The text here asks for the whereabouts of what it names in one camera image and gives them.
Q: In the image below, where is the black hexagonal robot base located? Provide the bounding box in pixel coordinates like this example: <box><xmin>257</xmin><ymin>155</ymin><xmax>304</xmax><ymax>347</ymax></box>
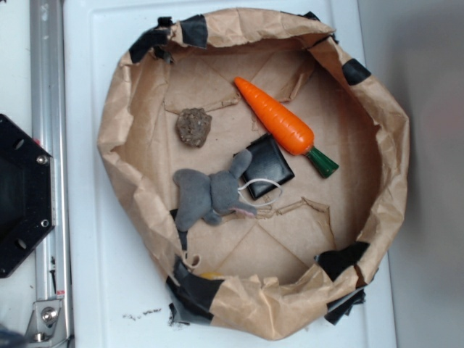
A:
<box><xmin>1</xmin><ymin>114</ymin><xmax>54</xmax><ymax>278</ymax></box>

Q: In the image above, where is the orange toy carrot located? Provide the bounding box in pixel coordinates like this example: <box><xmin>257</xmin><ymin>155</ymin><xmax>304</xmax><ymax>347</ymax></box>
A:
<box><xmin>234</xmin><ymin>77</ymin><xmax>339</xmax><ymax>178</ymax></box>

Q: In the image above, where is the black square leather pad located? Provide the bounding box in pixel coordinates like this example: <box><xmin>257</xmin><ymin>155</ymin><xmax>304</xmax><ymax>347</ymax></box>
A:
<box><xmin>241</xmin><ymin>133</ymin><xmax>294</xmax><ymax>200</ymax></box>

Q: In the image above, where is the grey plush elephant toy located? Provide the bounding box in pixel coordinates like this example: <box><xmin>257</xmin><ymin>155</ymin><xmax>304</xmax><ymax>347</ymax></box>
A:
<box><xmin>172</xmin><ymin>149</ymin><xmax>282</xmax><ymax>233</ymax></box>

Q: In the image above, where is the brown rough rock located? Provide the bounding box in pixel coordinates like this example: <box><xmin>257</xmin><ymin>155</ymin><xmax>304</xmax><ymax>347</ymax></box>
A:
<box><xmin>175</xmin><ymin>108</ymin><xmax>212</xmax><ymax>148</ymax></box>

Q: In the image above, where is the brown paper bin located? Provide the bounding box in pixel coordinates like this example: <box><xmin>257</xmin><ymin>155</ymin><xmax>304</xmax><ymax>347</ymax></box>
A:
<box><xmin>97</xmin><ymin>8</ymin><xmax>410</xmax><ymax>340</ymax></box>

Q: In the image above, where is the small yellow object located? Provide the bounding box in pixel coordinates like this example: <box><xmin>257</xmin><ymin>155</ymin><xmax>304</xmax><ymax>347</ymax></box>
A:
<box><xmin>199</xmin><ymin>272</ymin><xmax>224</xmax><ymax>281</ymax></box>

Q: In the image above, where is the white plastic tray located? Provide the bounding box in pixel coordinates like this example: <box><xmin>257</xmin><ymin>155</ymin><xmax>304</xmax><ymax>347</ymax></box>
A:
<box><xmin>63</xmin><ymin>1</ymin><xmax>397</xmax><ymax>347</ymax></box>

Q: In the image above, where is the aluminium extrusion rail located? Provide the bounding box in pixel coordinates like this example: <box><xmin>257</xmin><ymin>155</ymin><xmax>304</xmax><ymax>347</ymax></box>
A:
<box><xmin>30</xmin><ymin>1</ymin><xmax>75</xmax><ymax>347</ymax></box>

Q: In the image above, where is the metal corner bracket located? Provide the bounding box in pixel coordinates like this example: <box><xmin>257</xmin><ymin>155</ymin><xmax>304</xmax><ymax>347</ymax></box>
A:
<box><xmin>25</xmin><ymin>299</ymin><xmax>70</xmax><ymax>347</ymax></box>

